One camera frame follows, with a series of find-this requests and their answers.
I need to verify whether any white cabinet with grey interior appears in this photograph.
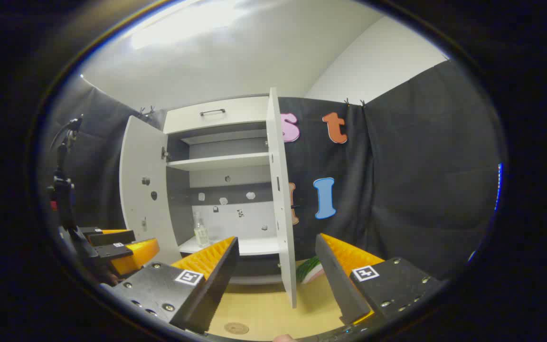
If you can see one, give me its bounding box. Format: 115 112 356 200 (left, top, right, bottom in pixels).
163 95 284 285

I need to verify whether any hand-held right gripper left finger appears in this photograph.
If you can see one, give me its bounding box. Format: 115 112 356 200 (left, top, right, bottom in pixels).
100 236 241 334

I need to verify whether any black backdrop cloth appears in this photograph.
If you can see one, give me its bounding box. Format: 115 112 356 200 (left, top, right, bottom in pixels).
41 59 504 281

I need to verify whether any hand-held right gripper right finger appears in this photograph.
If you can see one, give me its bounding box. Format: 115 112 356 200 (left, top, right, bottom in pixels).
315 233 445 326

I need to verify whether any watermelon slice toy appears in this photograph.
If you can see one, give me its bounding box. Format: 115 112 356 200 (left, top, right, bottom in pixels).
296 256 324 285

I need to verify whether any white cabinet drawer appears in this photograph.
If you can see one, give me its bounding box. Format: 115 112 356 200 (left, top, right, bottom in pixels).
163 96 269 134

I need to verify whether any clear glass bottle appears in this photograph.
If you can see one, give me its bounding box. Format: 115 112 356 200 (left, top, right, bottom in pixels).
193 211 210 247

